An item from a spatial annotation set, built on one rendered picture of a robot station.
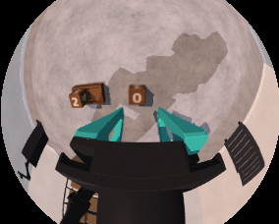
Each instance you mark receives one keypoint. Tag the brown wooden digit cube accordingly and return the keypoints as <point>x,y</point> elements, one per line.
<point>78,98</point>
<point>137,94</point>

